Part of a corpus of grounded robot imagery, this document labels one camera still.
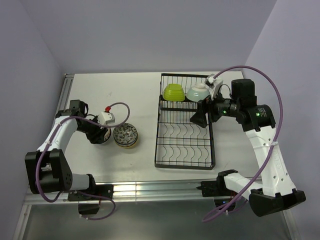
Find white bowl with striped outside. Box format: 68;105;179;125
98;128;112;145

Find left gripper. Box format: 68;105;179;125
76;115;108;144

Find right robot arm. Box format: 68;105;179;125
190;76;306;217

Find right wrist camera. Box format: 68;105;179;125
205;74;224;100

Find black wire dish rack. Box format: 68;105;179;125
154;73;216;170

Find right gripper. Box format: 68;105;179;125
190;85;241;128

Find aluminium frame rail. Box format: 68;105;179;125
13;72;301;240

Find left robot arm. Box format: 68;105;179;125
24;99;111;200

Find green square bowl white inside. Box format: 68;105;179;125
162;83;185;102

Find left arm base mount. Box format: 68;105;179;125
67;184;116;218

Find teal dashed ceramic bowl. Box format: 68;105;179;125
186;83;210;102

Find leaf patterned bowl stack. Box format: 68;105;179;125
113;123;139;148

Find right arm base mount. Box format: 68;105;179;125
196;180;236;207

